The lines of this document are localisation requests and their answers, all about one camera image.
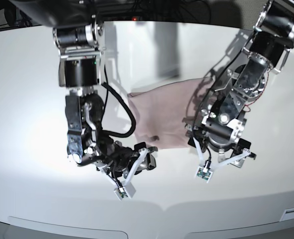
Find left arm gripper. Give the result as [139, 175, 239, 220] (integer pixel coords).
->
[185, 121, 257, 173]

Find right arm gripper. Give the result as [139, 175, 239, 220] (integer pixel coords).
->
[96, 141, 158, 187]

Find pale pink T-shirt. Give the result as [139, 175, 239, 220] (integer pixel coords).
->
[127, 77, 213, 149]

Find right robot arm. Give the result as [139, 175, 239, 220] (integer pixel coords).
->
[13, 0, 157, 188]

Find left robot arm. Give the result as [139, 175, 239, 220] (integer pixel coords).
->
[187, 0, 294, 180]

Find black power strip red light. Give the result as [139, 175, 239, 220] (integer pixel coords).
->
[103, 15, 143, 21]

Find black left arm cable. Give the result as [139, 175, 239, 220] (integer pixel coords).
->
[191, 49, 250, 140]

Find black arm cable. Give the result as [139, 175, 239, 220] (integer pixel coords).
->
[101, 83, 137, 139]
[191, 49, 250, 140]

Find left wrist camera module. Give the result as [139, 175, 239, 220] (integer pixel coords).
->
[195, 166, 213, 183]

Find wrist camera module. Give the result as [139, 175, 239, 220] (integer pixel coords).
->
[114, 183, 136, 201]
[195, 166, 213, 183]

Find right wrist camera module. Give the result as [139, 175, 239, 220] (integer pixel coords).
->
[114, 183, 136, 201]

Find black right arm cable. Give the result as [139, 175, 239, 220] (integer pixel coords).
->
[101, 83, 137, 139]

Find tangled black cables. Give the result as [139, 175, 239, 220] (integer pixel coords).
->
[97, 0, 212, 24]

